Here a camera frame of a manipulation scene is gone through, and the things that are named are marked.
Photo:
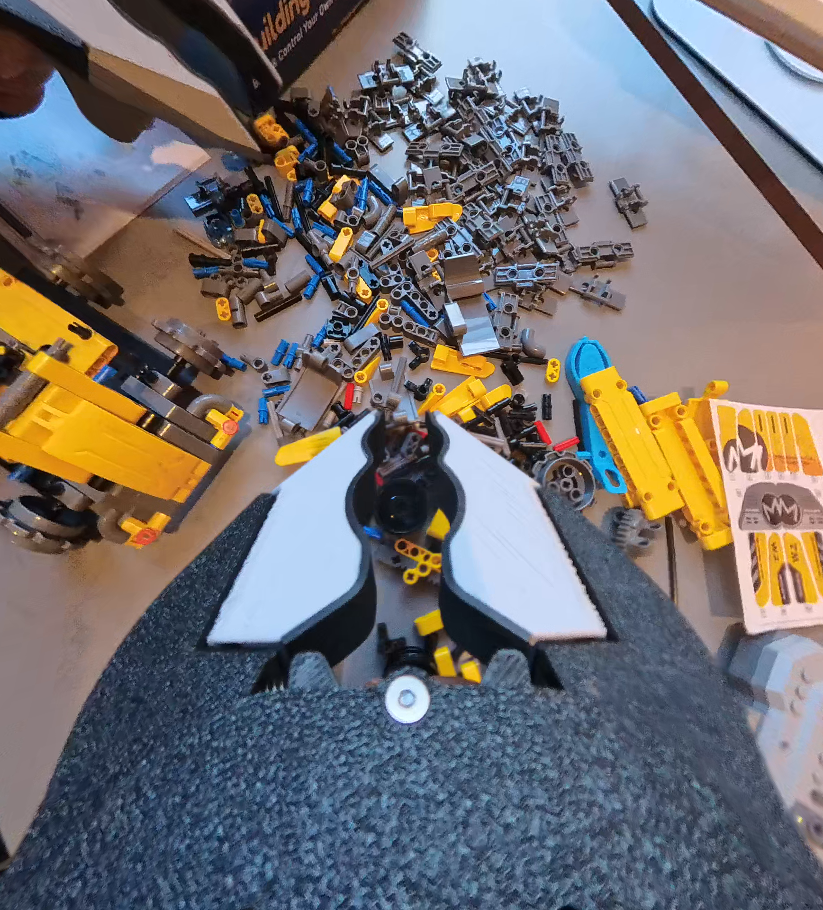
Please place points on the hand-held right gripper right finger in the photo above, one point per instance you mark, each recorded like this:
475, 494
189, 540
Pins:
518, 561

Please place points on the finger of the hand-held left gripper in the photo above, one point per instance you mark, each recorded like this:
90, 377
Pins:
155, 78
219, 42

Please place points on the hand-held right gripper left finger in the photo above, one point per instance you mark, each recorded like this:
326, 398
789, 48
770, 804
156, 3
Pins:
297, 561

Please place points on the pile of grey bricks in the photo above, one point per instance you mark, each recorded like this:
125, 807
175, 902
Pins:
354, 234

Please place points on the yellow black brick vehicle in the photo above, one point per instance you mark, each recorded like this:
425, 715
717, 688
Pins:
84, 419

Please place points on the grey desk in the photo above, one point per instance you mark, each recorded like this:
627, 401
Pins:
667, 284

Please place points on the dark blue cardboard box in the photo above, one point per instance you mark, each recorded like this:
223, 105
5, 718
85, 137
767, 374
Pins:
290, 28

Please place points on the yellow holed liftarm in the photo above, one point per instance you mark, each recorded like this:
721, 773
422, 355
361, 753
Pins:
418, 558

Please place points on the long flat yellow beam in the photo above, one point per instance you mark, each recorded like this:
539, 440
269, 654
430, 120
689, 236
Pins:
429, 622

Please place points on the small dark grey gear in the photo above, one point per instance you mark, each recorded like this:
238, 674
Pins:
628, 530

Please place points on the black toothed wheel hub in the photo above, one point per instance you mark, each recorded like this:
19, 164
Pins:
400, 508

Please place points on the short yellow beam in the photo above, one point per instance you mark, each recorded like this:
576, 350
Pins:
445, 661

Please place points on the white instruction booklet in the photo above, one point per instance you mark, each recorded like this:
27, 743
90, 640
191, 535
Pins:
63, 178

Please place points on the black toy wheel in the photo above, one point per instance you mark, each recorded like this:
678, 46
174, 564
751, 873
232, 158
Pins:
408, 657

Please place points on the thin black rod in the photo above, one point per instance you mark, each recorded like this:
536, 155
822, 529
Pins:
671, 561

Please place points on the stack of yellow holed panels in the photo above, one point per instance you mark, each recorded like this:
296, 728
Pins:
653, 455

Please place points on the blue brick separator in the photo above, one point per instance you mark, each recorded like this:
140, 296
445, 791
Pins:
585, 370

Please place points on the yellow grey sticker sheet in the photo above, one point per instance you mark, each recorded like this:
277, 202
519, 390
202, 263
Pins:
781, 547

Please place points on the small yellow curved panel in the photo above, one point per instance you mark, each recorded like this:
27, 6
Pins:
425, 217

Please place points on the pile of grey track links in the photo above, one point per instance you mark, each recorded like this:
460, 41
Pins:
496, 156

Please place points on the grey remote controller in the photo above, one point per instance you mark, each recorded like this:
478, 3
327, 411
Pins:
795, 704

